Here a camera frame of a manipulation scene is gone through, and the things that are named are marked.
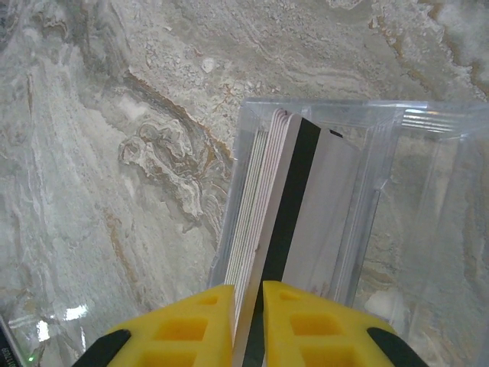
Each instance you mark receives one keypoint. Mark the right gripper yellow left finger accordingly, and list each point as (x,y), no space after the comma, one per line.
(183,336)

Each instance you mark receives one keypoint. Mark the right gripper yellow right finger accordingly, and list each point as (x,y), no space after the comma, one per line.
(317,336)

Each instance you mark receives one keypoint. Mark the white VIP credit card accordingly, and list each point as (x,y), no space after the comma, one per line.
(305,229)

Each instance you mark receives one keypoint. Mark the clear acrylic card box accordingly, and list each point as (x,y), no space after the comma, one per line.
(420,191)

